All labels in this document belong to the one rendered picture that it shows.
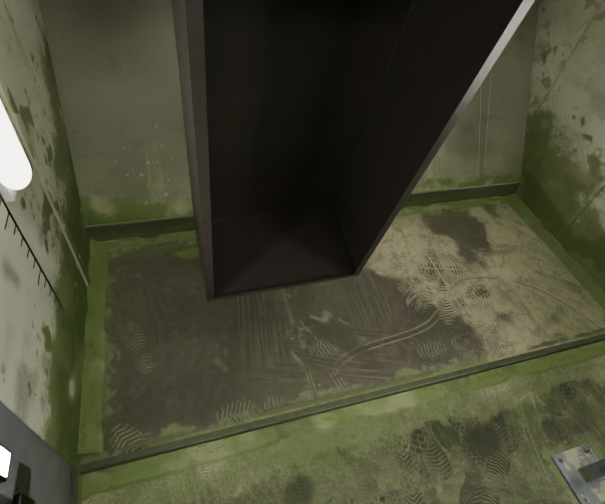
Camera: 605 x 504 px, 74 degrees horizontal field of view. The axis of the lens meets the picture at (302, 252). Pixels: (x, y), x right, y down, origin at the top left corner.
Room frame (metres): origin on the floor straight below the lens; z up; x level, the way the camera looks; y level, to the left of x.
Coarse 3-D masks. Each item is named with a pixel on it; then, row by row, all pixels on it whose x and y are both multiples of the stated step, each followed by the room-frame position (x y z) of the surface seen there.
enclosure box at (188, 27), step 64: (192, 0) 0.62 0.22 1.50; (256, 0) 1.04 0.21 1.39; (320, 0) 1.10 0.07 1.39; (384, 0) 1.17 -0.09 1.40; (448, 0) 1.08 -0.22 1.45; (512, 0) 0.90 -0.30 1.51; (192, 64) 0.63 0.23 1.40; (256, 64) 1.07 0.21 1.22; (320, 64) 1.15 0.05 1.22; (384, 64) 1.23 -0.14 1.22; (448, 64) 1.00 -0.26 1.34; (192, 128) 0.70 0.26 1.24; (256, 128) 1.12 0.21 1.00; (320, 128) 1.22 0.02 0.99; (384, 128) 1.17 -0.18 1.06; (448, 128) 0.91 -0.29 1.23; (192, 192) 0.99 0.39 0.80; (256, 192) 1.19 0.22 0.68; (320, 192) 1.32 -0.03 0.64; (384, 192) 1.07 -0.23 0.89; (256, 256) 1.04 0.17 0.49; (320, 256) 1.11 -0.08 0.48
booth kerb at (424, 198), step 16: (416, 192) 2.08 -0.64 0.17; (432, 192) 2.12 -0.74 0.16; (448, 192) 2.17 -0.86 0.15; (464, 192) 2.22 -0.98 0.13; (480, 192) 2.28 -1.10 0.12; (496, 192) 2.34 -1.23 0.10; (512, 192) 2.39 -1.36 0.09; (112, 224) 1.35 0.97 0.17; (128, 224) 1.38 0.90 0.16; (144, 224) 1.41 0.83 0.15; (160, 224) 1.44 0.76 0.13; (176, 224) 1.47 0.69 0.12; (192, 224) 1.51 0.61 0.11; (96, 240) 1.30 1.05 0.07
